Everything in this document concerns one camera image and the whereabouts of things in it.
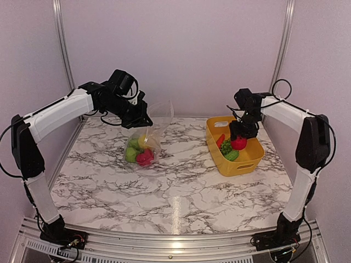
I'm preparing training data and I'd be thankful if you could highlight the red toy apple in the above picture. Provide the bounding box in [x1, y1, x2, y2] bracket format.
[230, 136, 247, 151]

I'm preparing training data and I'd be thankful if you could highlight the red toy chili pepper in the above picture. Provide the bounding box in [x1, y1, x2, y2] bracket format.
[216, 134, 225, 148]

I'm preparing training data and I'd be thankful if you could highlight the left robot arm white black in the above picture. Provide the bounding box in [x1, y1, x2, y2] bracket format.
[11, 82, 152, 244]

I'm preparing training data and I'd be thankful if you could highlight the green toy apple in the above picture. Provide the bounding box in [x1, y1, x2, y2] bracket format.
[128, 138, 140, 150]

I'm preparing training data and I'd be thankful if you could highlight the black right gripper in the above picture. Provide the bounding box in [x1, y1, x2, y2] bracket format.
[229, 110, 260, 140]

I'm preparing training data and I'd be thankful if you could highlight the front aluminium rail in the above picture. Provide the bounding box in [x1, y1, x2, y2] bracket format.
[10, 216, 330, 263]

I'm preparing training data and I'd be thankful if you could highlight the aluminium frame post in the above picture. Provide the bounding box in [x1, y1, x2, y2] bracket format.
[269, 0, 296, 92]
[52, 0, 76, 90]

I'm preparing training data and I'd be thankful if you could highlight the clear zip top bag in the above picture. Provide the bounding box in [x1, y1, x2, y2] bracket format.
[124, 100, 174, 169]

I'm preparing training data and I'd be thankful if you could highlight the dark green toy broccoli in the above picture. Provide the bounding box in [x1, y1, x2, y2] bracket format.
[220, 139, 233, 156]

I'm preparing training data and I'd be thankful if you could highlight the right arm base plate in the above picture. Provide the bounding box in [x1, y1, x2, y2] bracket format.
[250, 231, 301, 251]

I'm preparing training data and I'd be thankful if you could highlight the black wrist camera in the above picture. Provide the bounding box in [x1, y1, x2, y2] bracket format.
[234, 88, 252, 110]
[107, 69, 139, 99]

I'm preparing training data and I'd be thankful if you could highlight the right aluminium frame post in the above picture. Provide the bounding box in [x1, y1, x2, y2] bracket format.
[269, 0, 296, 92]

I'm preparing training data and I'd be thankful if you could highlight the light green toy cabbage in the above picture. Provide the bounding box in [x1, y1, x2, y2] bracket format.
[125, 147, 139, 163]

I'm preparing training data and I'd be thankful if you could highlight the green toy cucumber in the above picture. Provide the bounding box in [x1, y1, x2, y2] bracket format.
[224, 150, 239, 162]

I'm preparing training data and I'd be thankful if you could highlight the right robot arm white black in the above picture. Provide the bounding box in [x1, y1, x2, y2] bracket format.
[230, 88, 331, 245]

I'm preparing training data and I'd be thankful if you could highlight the left aluminium frame post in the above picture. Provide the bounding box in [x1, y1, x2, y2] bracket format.
[52, 0, 76, 90]

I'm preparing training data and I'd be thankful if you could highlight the yellow toy pepper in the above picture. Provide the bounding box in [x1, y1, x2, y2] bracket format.
[138, 135, 148, 148]

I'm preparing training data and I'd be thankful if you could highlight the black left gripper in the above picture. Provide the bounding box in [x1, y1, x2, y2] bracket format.
[102, 94, 152, 128]

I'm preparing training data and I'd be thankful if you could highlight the red toy tomato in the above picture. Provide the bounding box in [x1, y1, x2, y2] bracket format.
[136, 148, 154, 166]

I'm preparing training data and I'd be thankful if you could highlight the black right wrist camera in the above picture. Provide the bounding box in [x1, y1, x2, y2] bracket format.
[234, 88, 252, 110]

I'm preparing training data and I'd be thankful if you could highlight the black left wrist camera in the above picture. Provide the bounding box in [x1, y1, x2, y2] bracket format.
[107, 69, 139, 99]

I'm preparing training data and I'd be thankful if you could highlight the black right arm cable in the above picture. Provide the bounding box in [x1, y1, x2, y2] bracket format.
[226, 79, 336, 247]

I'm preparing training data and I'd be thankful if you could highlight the yellow plastic basket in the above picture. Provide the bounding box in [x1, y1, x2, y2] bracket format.
[206, 116, 265, 176]

